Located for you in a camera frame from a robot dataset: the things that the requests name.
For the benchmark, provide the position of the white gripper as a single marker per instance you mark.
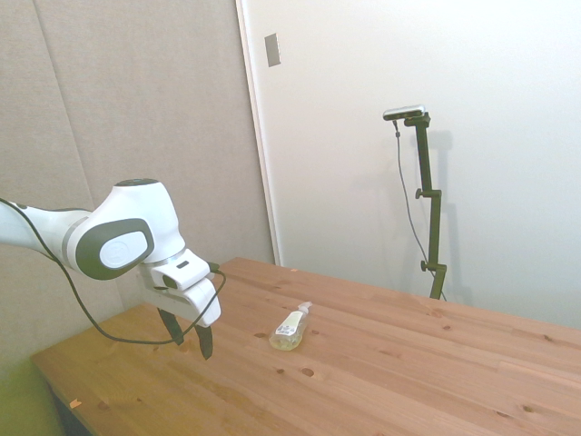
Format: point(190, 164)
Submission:
point(199, 302)

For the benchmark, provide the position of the clear sanitizer pump bottle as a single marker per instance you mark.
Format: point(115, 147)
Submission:
point(288, 331)

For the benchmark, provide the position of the yellow-green padded seat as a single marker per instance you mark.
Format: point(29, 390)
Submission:
point(22, 404)

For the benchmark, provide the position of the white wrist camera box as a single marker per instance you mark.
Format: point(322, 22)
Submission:
point(181, 272)

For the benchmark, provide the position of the white door frame trim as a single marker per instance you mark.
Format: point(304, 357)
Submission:
point(261, 150)

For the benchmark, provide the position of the black camera stand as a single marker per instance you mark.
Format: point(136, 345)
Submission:
point(429, 200)

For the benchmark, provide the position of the grey wall plate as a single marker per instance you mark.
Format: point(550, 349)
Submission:
point(272, 50)

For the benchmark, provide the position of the grey stereo camera bar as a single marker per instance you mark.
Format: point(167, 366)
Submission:
point(404, 111)

